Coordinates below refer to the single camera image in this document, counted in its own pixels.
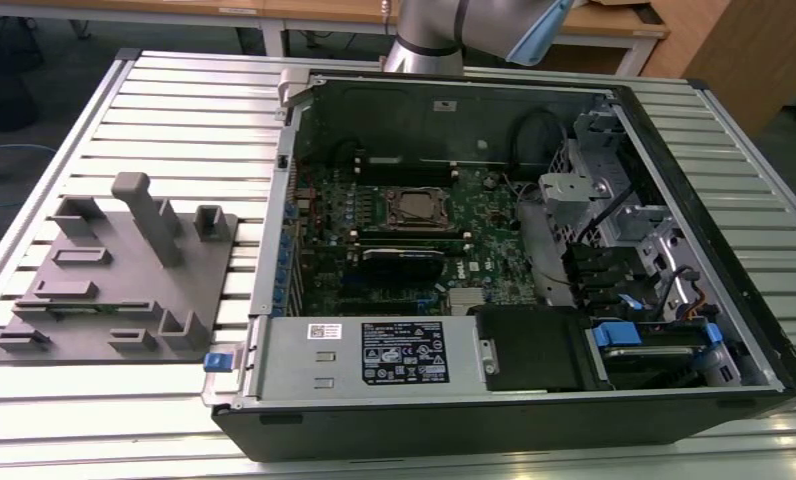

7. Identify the black graphics card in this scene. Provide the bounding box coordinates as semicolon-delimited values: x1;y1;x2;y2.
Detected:
360;247;447;296

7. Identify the black looped cable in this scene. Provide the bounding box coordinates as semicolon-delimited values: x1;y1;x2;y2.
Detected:
511;107;567;170

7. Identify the silver drive cage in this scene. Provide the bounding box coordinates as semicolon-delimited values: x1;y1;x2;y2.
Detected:
536;109;712;321

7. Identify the metal socket cover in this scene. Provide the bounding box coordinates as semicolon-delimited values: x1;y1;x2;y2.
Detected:
387;187;456;230

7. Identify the silver chipset heat sink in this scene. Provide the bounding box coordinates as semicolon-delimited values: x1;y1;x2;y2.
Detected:
447;287;490;307

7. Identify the coloured wire bundle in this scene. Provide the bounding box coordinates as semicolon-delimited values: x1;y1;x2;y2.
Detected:
676;293;714;322

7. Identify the black disk bay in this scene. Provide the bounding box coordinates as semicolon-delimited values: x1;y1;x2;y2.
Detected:
562;243;660;321

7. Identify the grey case latch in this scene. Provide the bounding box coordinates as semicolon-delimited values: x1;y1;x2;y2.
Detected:
275;68;315;109

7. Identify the silver CPU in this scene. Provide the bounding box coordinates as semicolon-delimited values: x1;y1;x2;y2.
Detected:
400;194;440;222

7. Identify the black office chair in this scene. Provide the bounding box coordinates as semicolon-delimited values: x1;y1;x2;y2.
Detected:
0;14;46;134

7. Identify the blue disk carrier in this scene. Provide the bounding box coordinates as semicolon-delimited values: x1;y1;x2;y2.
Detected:
587;319;726;374

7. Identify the black PC case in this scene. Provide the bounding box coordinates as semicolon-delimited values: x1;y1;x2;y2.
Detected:
200;67;796;464

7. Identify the silver power supply unit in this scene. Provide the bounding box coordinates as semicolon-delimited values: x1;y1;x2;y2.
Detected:
240;315;491;401

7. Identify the grey parts rack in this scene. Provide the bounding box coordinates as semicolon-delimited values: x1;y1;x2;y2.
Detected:
0;171;240;362

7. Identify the CPU socket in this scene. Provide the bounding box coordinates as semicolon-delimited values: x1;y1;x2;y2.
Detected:
383;185;459;232

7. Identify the blue floor cable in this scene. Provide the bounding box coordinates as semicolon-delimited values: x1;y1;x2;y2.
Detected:
0;142;58;207

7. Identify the green motherboard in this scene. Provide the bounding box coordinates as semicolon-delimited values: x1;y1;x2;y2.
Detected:
289;164;552;319

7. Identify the wooden cabinet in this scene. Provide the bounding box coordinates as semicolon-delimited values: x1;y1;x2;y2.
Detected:
636;0;796;139

